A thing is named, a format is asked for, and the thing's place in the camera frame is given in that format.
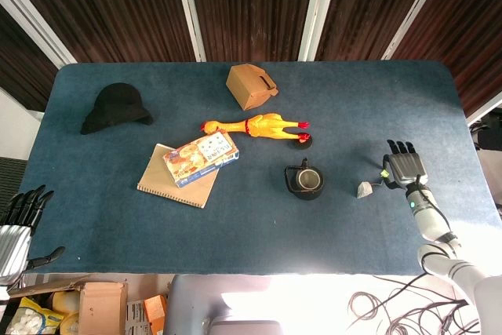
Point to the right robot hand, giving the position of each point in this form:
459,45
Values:
405,166

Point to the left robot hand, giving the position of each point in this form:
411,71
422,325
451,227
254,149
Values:
17,225

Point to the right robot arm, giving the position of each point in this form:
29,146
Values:
447,245

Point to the yellow snack bag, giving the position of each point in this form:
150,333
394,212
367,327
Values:
33,317

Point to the black cast iron teapot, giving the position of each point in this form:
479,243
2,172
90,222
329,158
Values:
304,179

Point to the open cardboard storage box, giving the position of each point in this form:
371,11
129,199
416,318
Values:
74,303

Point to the yellow rubber chicken toy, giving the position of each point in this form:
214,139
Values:
259,126

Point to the black hat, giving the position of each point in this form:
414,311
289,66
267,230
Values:
116,108

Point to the blue table cloth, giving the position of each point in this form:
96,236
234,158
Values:
251,166

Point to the orange packet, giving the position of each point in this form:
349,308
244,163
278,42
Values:
155,311

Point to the brown spiral notebook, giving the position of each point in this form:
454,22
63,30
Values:
176,182

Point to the brown cardboard box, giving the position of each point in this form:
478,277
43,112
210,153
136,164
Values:
251,86

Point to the food package box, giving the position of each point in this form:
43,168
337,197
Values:
202,159

